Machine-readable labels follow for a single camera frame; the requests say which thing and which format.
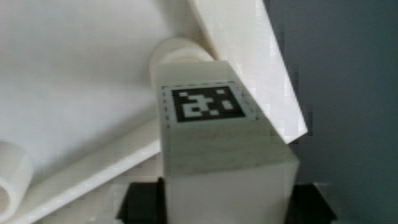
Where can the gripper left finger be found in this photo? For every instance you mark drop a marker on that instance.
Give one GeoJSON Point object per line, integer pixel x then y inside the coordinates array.
{"type": "Point", "coordinates": [142, 208]}

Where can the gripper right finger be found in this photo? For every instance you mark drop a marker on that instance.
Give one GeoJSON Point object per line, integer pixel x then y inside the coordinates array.
{"type": "Point", "coordinates": [309, 210]}

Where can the white leg with tag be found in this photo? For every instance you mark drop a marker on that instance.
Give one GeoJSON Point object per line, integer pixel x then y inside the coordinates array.
{"type": "Point", "coordinates": [230, 165]}

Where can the white square tabletop part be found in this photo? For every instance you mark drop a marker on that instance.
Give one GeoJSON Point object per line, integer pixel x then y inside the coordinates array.
{"type": "Point", "coordinates": [77, 102]}

